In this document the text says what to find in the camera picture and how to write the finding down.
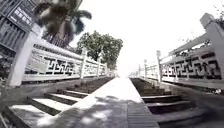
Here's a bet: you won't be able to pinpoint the palm tree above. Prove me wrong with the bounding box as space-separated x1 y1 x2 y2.
33 0 93 48

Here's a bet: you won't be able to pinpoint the white carved stone railing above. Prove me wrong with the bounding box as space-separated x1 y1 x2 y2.
128 12 224 91
6 22 116 88

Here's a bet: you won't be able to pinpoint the grey stone stairs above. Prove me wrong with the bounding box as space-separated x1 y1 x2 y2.
0 77 114 128
129 77 224 128

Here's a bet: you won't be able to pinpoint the dark sign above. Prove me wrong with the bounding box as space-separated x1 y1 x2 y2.
7 3 36 33

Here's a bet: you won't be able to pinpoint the grey stone ramp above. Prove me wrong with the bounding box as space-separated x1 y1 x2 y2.
35 76 162 128

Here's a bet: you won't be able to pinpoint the green leafy tree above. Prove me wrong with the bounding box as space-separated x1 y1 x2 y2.
75 30 124 71

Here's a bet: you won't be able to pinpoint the dark building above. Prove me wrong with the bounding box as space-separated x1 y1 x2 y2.
0 0 84 81

